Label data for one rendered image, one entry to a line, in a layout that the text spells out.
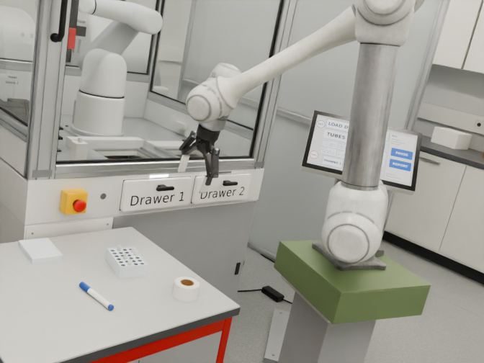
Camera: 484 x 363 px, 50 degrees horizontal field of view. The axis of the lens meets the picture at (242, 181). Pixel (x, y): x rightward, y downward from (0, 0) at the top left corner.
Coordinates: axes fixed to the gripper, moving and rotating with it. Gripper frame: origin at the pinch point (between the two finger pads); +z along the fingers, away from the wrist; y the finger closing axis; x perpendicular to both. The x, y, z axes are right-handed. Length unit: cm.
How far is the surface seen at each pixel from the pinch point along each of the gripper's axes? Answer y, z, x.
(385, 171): -14, -7, -99
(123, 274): -22.8, 15.4, 35.3
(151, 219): 10.4, 23.1, 3.4
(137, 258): -19.1, 14.1, 29.1
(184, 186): 11.3, 10.1, -7.7
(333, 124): 17, -15, -92
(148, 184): 11.7, 8.3, 8.6
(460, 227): 1, 61, -289
